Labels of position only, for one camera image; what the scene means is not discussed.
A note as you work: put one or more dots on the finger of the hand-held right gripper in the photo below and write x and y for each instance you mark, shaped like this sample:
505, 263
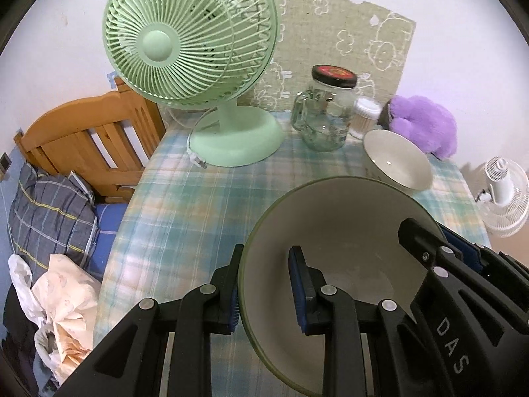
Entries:
421, 240
471, 254

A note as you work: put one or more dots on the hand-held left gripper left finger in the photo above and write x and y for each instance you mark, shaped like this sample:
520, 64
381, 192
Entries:
223, 297

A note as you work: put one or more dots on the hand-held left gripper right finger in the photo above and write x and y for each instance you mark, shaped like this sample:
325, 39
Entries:
303, 293

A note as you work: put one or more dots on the green rimmed white bowl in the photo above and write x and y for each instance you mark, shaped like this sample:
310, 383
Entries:
347, 231
396, 157

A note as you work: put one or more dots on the white standing fan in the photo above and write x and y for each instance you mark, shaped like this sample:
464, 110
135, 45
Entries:
502, 186

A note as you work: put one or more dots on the blue plaid tablecloth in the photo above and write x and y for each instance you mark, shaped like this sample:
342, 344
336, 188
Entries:
177, 223

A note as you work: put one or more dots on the purple plush toy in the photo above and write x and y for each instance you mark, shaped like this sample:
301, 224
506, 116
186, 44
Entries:
421, 124

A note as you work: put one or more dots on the dark brown object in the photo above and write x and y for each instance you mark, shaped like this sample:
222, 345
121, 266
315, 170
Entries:
385, 115

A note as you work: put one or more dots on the blue bed sheet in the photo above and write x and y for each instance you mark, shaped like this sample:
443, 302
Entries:
105, 231

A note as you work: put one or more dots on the clear cotton swab container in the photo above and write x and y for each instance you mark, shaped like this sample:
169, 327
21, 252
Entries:
365, 115

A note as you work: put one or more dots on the crumpled white cloth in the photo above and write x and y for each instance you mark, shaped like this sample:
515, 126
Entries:
70, 297

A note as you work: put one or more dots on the glass mug jar black lid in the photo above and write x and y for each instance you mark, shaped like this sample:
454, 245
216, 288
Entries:
326, 120

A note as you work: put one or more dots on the grey plaid pillow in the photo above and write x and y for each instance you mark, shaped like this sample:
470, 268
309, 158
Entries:
49, 215

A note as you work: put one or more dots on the white plastic bag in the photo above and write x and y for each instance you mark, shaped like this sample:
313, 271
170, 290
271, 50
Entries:
20, 281

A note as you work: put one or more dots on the wooden bed headboard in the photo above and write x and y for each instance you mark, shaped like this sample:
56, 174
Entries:
66, 140

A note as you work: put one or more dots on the green desk fan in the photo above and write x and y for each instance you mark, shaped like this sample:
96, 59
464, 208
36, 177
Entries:
161, 45

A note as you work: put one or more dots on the beige sheep print wall cloth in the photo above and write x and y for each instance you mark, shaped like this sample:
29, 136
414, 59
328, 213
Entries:
314, 33

